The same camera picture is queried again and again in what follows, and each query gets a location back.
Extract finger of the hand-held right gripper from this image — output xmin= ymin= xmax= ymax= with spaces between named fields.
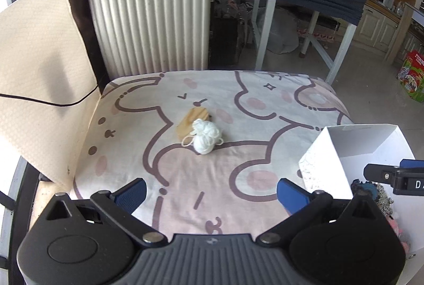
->
xmin=399 ymin=158 xmax=424 ymax=170
xmin=364 ymin=163 xmax=403 ymax=188

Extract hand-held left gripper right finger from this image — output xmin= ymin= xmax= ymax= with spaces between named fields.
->
xmin=257 ymin=178 xmax=381 ymax=246

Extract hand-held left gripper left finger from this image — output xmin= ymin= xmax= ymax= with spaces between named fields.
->
xmin=41 ymin=178 xmax=168 ymax=244

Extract dark scrunchie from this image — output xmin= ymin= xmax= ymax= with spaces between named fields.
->
xmin=351 ymin=180 xmax=378 ymax=203

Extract pink knitted item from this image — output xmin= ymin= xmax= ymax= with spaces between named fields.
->
xmin=386 ymin=215 xmax=406 ymax=239

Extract white cardboard box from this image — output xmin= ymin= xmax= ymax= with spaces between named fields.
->
xmin=298 ymin=124 xmax=421 ymax=285

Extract small wooden block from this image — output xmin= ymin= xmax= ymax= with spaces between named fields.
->
xmin=176 ymin=107 xmax=213 ymax=143

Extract white yarn ball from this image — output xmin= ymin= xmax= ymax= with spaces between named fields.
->
xmin=192 ymin=119 xmax=224 ymax=155

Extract cartoon printed bed sheet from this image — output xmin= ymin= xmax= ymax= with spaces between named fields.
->
xmin=73 ymin=70 xmax=353 ymax=236

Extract green and red carton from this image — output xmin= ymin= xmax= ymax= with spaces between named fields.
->
xmin=397 ymin=51 xmax=424 ymax=102

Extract cream kitchen cabinets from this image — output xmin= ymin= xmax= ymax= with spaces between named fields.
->
xmin=358 ymin=3 xmax=401 ymax=54

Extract cream textured panel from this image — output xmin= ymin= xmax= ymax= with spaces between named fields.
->
xmin=0 ymin=0 xmax=101 ymax=191

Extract dark low bench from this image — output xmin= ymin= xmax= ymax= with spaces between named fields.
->
xmin=298 ymin=15 xmax=338 ymax=44

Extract translucent plastic bag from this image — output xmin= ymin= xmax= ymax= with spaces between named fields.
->
xmin=265 ymin=8 xmax=299 ymax=54

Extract black shelf unit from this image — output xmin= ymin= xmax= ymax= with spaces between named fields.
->
xmin=210 ymin=0 xmax=259 ymax=69

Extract white ribbed suitcase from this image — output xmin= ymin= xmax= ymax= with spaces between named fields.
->
xmin=87 ymin=0 xmax=213 ymax=77

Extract brown curtain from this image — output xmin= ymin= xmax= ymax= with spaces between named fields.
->
xmin=55 ymin=0 xmax=110 ymax=83

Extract black cable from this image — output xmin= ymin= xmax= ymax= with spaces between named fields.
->
xmin=0 ymin=86 xmax=100 ymax=107

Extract white table frame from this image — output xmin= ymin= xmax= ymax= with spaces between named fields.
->
xmin=252 ymin=0 xmax=356 ymax=85

